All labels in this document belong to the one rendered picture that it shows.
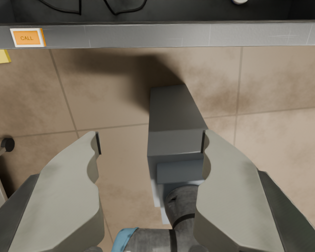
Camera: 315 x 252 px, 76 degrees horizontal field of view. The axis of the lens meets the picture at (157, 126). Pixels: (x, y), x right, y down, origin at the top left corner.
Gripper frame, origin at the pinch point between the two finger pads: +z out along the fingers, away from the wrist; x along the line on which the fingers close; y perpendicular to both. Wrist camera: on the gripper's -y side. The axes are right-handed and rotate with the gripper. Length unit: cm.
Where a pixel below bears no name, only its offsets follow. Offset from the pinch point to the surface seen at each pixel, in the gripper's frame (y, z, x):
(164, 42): -3.1, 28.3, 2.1
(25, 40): -3.8, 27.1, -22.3
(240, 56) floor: 14, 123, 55
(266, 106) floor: 49, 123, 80
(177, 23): -6.2, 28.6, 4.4
